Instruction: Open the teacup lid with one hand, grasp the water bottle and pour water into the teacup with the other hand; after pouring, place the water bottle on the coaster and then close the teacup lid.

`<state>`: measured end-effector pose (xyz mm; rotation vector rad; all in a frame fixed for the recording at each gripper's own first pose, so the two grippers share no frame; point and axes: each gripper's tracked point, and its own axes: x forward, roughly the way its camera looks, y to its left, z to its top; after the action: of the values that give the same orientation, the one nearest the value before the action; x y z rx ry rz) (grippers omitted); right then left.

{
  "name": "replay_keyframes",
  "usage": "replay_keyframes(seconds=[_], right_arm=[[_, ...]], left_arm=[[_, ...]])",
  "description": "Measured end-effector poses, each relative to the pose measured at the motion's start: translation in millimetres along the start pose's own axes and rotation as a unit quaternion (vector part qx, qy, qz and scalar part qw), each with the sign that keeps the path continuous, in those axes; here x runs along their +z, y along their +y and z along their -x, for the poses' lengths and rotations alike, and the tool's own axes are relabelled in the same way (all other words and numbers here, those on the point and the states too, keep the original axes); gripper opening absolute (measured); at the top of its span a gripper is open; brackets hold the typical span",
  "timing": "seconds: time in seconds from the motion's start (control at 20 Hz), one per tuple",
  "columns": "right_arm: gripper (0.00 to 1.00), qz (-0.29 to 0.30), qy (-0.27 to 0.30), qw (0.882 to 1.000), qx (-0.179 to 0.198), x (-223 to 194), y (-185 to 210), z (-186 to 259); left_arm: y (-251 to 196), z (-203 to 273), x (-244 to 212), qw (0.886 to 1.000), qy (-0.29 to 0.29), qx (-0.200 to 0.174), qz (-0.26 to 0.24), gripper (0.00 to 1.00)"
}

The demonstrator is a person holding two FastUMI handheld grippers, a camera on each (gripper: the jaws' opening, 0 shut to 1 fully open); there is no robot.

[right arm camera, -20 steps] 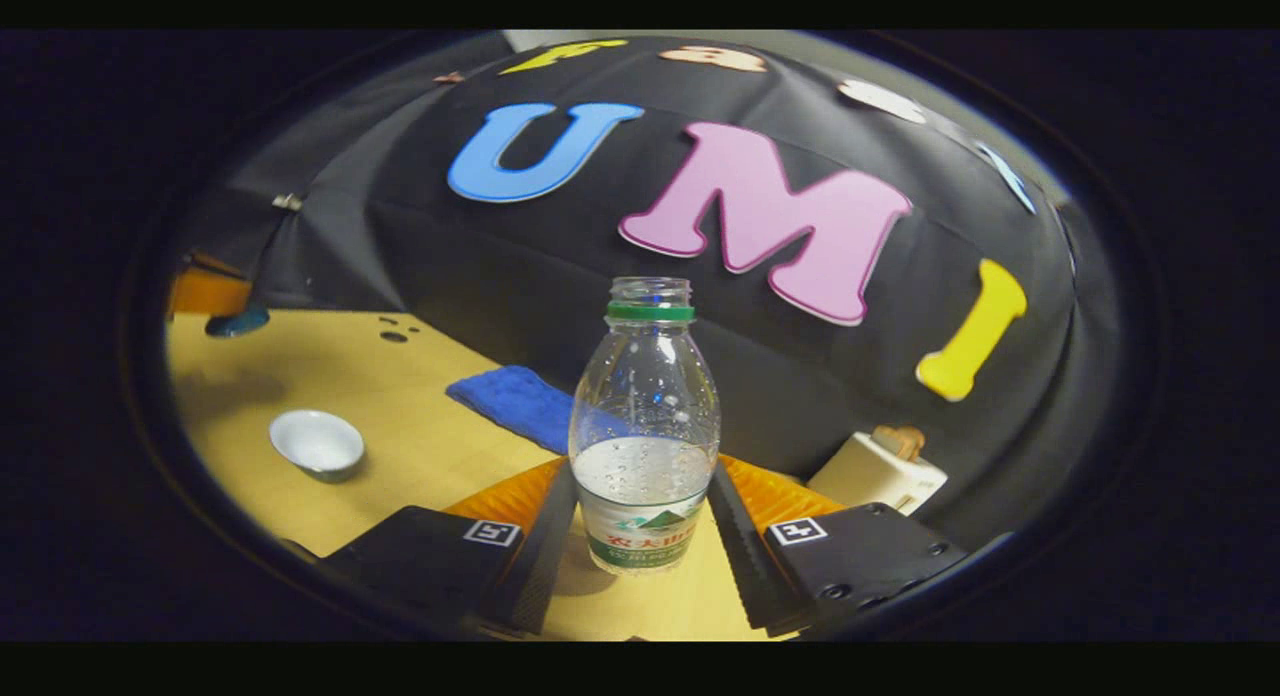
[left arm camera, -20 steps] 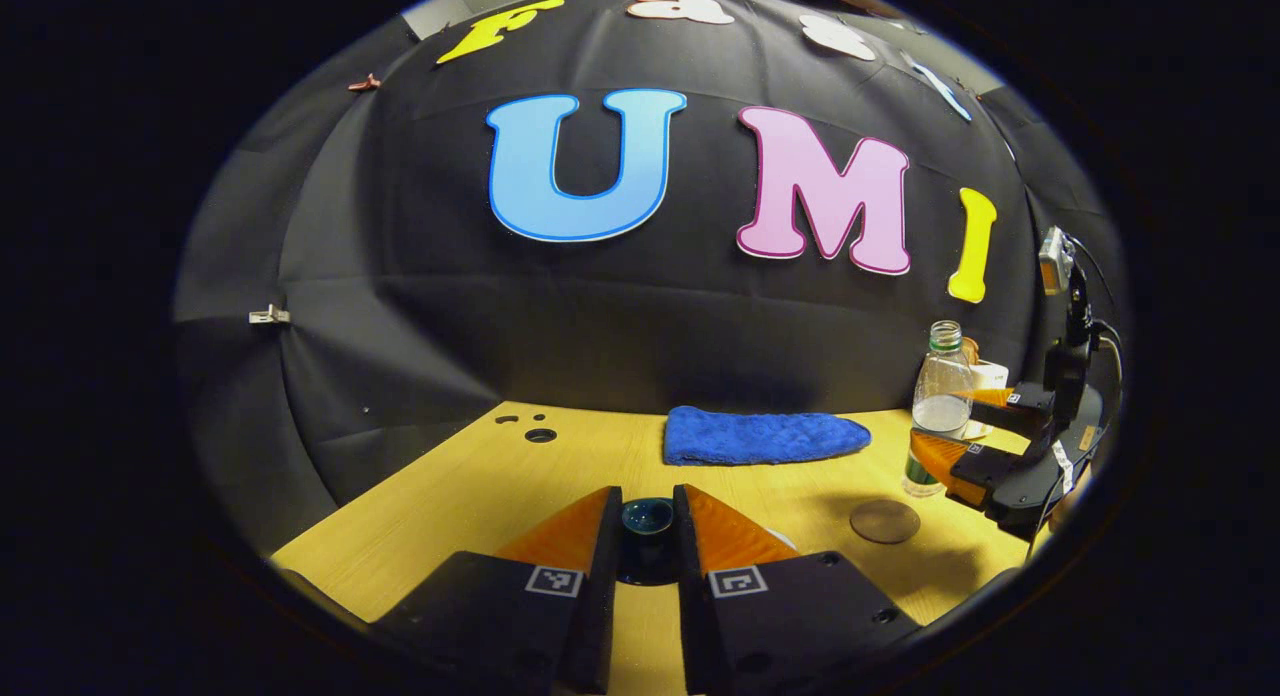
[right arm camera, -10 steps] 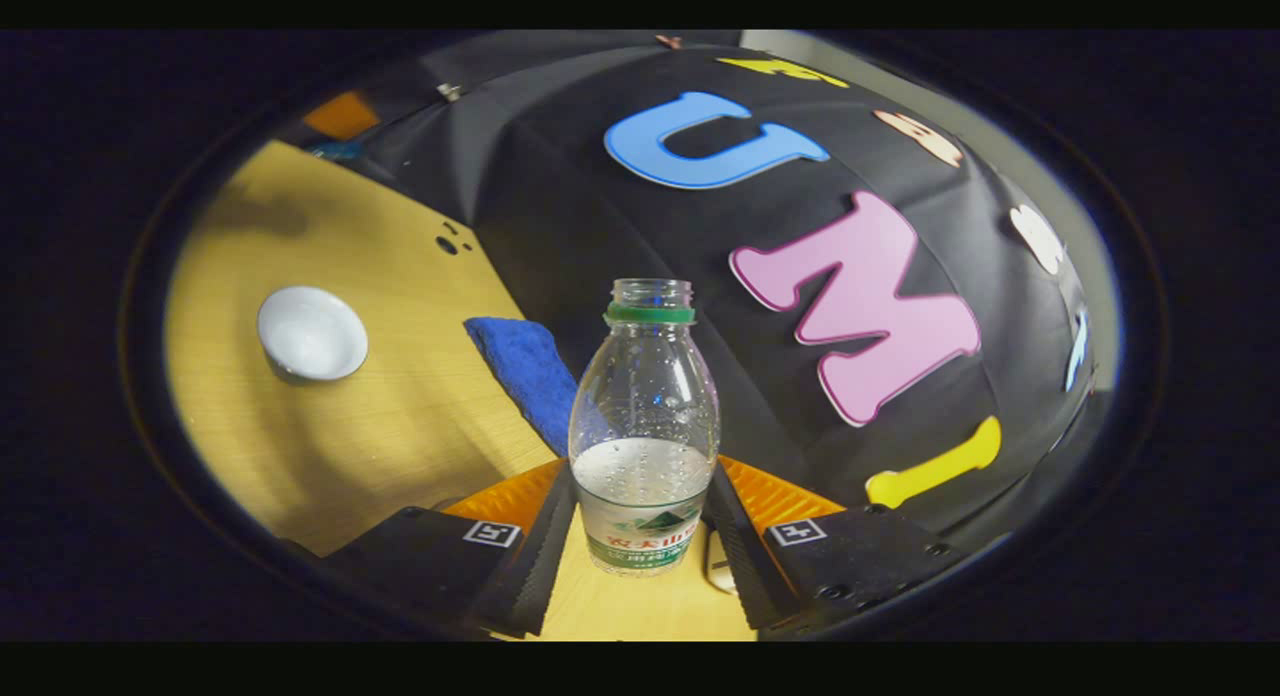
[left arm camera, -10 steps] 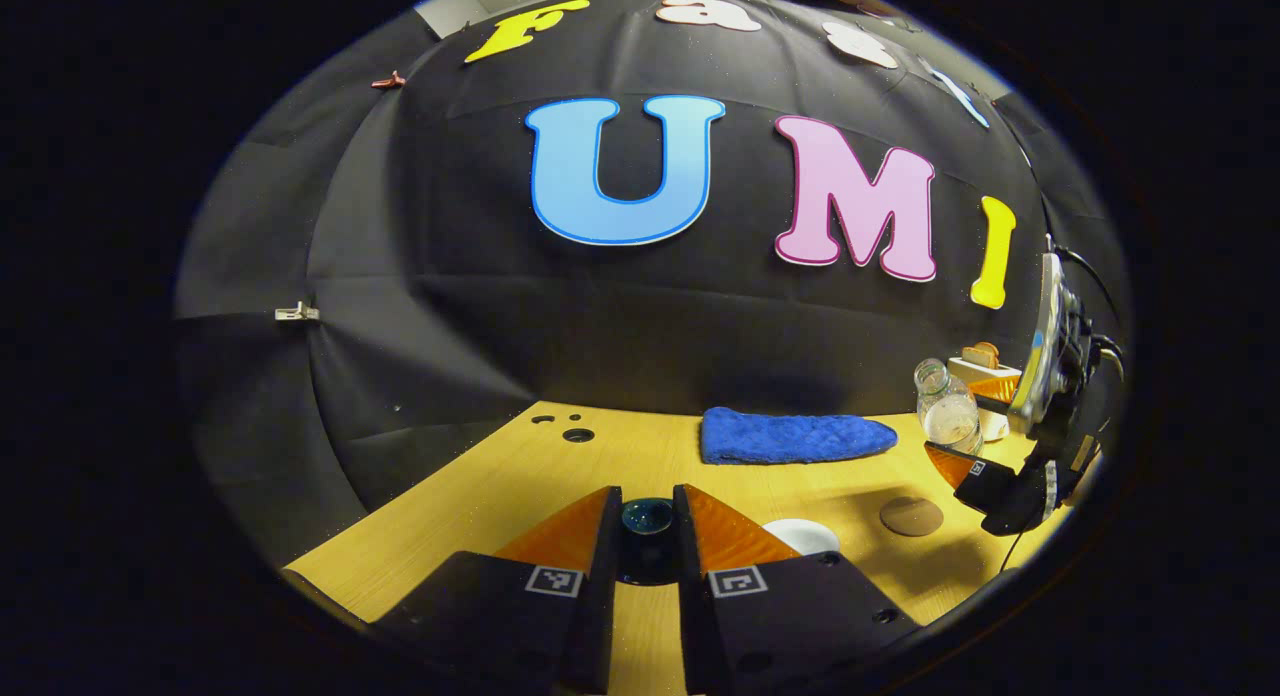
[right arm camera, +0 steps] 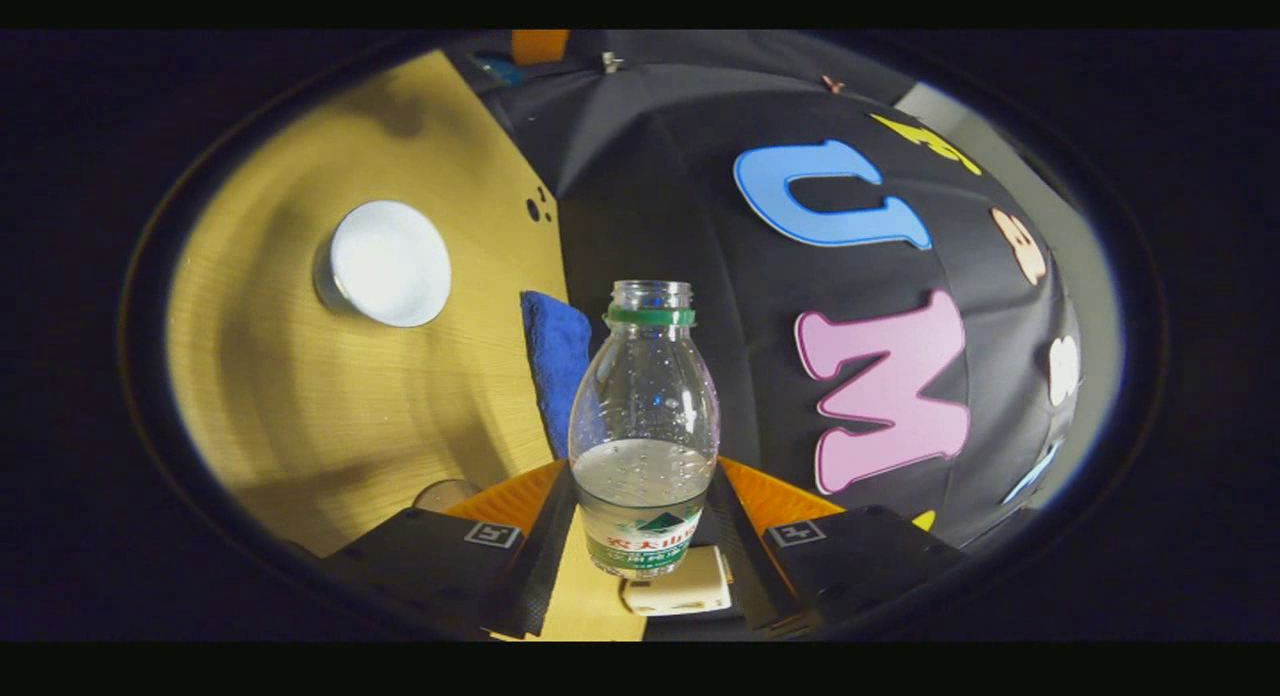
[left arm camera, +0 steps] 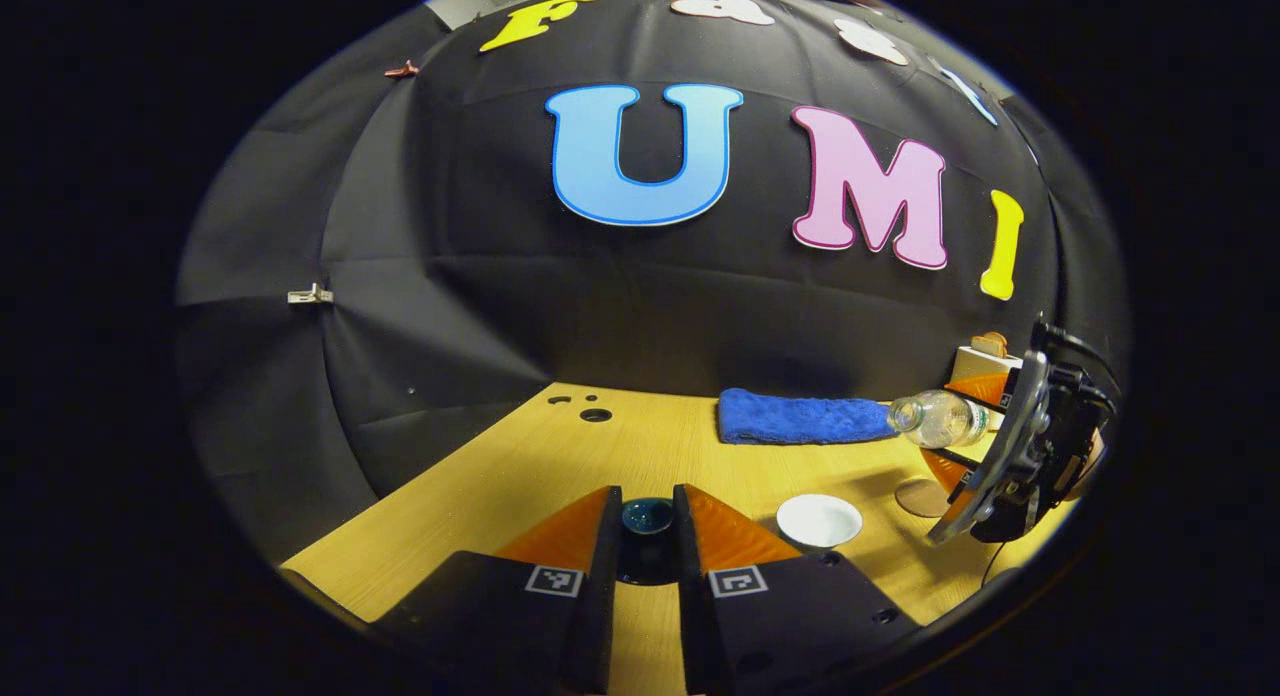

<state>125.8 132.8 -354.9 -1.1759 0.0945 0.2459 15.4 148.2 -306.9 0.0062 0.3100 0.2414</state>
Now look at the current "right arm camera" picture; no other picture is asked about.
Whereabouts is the blue towel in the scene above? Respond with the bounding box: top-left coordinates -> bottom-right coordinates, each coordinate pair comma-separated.
519,290 -> 594,463

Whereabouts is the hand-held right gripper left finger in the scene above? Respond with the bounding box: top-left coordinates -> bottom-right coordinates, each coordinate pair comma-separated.
318,460 -> 581,641

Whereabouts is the clear plastic water bottle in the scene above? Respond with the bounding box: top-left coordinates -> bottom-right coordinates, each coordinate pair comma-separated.
567,279 -> 722,581

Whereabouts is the white rounded box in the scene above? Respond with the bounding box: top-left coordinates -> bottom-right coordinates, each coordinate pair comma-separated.
619,545 -> 733,618

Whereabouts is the round brown coaster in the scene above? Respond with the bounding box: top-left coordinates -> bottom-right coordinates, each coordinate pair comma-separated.
412,478 -> 482,513

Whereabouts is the round teacup white inside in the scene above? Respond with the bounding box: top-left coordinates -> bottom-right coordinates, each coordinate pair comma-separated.
313,200 -> 453,329

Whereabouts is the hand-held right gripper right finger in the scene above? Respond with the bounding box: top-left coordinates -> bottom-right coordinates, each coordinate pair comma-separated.
704,457 -> 968,637

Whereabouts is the black backdrop cloth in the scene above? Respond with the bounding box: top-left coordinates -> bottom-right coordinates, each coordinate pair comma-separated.
440,31 -> 1087,559

